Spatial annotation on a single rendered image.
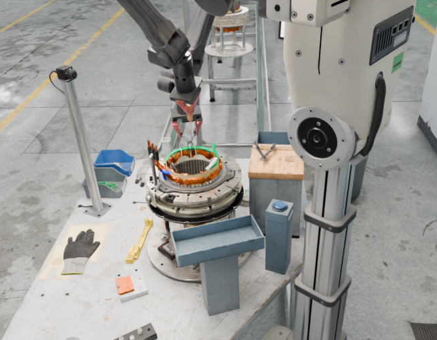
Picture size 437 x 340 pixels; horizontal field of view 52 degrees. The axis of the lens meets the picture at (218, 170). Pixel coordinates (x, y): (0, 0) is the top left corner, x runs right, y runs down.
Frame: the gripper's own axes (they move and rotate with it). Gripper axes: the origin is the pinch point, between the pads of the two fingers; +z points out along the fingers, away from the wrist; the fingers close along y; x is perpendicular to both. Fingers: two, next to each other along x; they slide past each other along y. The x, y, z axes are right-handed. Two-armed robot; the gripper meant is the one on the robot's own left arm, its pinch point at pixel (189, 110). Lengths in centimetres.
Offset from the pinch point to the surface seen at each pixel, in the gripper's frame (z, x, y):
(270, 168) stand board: 29.1, 23.3, -7.9
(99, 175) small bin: 63, -56, -10
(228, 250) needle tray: 18.4, 21.8, 32.0
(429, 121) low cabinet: 183, 107, -213
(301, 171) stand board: 28.5, 33.6, -9.1
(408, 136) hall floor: 201, 95, -209
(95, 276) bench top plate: 48, -26, 40
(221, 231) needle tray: 23.3, 16.6, 24.1
